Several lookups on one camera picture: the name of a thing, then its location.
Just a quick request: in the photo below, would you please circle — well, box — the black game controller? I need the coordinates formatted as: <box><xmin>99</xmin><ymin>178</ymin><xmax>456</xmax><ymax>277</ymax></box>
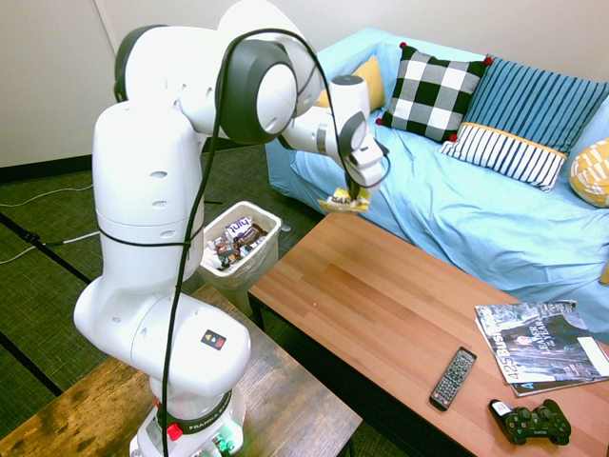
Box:
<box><xmin>488</xmin><ymin>398</ymin><xmax>572</xmax><ymax>447</ymax></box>

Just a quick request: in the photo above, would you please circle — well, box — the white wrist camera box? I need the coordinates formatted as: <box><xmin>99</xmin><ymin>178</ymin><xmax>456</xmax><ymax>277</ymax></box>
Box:
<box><xmin>354</xmin><ymin>137</ymin><xmax>390</xmax><ymax>166</ymax></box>

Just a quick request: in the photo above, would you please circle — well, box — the purple snack wrapper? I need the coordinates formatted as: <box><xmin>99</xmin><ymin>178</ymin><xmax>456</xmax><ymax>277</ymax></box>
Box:
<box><xmin>224</xmin><ymin>216</ymin><xmax>254</xmax><ymax>242</ymax></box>

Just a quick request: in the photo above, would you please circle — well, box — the magazine with white border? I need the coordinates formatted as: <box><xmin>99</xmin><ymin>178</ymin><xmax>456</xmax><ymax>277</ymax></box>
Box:
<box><xmin>475</xmin><ymin>318</ymin><xmax>609</xmax><ymax>398</ymax></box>

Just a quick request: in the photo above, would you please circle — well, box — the light blue covered sofa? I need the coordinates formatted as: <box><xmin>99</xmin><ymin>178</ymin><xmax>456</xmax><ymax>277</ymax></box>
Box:
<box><xmin>264</xmin><ymin>27</ymin><xmax>609</xmax><ymax>344</ymax></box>

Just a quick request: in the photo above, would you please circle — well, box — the thin white floor cable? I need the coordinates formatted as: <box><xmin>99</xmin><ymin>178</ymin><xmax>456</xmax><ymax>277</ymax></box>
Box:
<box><xmin>0</xmin><ymin>183</ymin><xmax>94</xmax><ymax>209</ymax></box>

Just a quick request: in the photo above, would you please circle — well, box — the yellow white patterned pillow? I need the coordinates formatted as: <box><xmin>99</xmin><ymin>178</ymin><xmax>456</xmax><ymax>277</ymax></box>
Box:
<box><xmin>569</xmin><ymin>137</ymin><xmax>609</xmax><ymax>209</ymax></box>

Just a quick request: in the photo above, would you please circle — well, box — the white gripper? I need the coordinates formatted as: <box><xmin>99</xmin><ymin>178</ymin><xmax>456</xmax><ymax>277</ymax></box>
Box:
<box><xmin>345</xmin><ymin>152</ymin><xmax>388</xmax><ymax>199</ymax></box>

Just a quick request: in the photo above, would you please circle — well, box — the white cable with black plug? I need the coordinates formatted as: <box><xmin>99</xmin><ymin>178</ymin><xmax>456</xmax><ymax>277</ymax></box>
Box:
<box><xmin>0</xmin><ymin>230</ymin><xmax>101</xmax><ymax>266</ymax></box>

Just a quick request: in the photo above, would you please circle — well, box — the blue striped pillow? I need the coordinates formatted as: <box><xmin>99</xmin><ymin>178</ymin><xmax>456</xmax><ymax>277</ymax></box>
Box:
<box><xmin>463</xmin><ymin>55</ymin><xmax>609</xmax><ymax>156</ymax></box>

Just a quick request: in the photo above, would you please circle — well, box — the white trash bin with liner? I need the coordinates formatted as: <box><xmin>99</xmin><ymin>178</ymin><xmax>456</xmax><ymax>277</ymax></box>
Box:
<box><xmin>197</xmin><ymin>200</ymin><xmax>284</xmax><ymax>318</ymax></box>

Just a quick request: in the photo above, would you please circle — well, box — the crumpled white paper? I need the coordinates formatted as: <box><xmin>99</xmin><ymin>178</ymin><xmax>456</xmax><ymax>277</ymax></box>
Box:
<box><xmin>201</xmin><ymin>243</ymin><xmax>225</xmax><ymax>270</ymax></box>

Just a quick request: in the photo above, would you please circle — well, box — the yellow baked chip bag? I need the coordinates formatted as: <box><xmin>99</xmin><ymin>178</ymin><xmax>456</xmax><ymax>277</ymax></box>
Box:
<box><xmin>317</xmin><ymin>187</ymin><xmax>371</xmax><ymax>214</ymax></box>

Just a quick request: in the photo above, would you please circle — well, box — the plain yellow pillow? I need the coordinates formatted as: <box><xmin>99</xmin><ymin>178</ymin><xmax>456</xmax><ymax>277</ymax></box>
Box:
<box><xmin>314</xmin><ymin>55</ymin><xmax>386</xmax><ymax>113</ymax></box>

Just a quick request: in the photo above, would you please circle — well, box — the brown snack wrapper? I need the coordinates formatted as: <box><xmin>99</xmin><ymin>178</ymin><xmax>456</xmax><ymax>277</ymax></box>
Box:
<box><xmin>236</xmin><ymin>223</ymin><xmax>269</xmax><ymax>254</ymax></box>

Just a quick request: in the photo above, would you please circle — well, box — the white navy striped pillow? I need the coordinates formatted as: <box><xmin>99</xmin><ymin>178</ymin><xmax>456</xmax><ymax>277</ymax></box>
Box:
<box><xmin>438</xmin><ymin>121</ymin><xmax>568</xmax><ymax>193</ymax></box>

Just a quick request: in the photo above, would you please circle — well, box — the dark red snack wrapper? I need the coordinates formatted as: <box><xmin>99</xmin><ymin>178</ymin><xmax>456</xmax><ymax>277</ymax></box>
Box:
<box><xmin>213</xmin><ymin>237</ymin><xmax>240</xmax><ymax>261</ymax></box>

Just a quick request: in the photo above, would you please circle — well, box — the black white checkered pillow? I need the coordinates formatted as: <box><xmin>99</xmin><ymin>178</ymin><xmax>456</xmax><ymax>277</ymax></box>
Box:
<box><xmin>375</xmin><ymin>41</ymin><xmax>494</xmax><ymax>144</ymax></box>

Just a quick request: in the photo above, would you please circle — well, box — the dark rustic wooden table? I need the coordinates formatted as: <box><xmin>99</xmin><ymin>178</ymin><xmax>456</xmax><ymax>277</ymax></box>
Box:
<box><xmin>0</xmin><ymin>283</ymin><xmax>363</xmax><ymax>457</ymax></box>

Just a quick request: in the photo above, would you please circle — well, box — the black remote control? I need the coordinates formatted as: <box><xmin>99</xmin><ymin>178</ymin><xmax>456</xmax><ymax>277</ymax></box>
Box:
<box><xmin>429</xmin><ymin>346</ymin><xmax>478</xmax><ymax>412</ymax></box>

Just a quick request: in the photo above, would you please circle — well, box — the reddish wooden coffee table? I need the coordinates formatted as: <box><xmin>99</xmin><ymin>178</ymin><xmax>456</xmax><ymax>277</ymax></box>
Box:
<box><xmin>247</xmin><ymin>209</ymin><xmax>609</xmax><ymax>457</ymax></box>

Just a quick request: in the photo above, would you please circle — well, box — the business magazine with dark cover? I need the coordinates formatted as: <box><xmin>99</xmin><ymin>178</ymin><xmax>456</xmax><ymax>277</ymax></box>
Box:
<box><xmin>474</xmin><ymin>299</ymin><xmax>609</xmax><ymax>385</ymax></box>

